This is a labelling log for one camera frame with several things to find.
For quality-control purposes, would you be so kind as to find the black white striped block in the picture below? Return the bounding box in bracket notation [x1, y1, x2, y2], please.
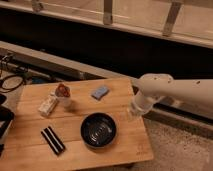
[41, 126, 66, 156]

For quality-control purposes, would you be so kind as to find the blue sponge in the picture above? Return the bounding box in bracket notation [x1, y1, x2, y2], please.
[91, 86, 109, 100]

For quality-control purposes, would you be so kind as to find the white cardboard box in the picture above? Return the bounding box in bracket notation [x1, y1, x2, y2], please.
[38, 94, 58, 117]

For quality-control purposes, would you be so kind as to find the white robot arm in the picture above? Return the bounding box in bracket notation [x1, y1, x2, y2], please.
[129, 73, 213, 120]

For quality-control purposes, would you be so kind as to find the black ceramic bowl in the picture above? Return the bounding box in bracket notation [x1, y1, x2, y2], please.
[80, 113, 117, 148]

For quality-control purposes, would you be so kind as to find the black device at left edge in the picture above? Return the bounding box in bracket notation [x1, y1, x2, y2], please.
[0, 94, 14, 155]

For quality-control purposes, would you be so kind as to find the white cup with red object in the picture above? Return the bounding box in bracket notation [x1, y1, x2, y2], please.
[55, 83, 71, 107]

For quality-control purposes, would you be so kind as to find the black cable loop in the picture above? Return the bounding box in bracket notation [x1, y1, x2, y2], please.
[0, 73, 26, 94]

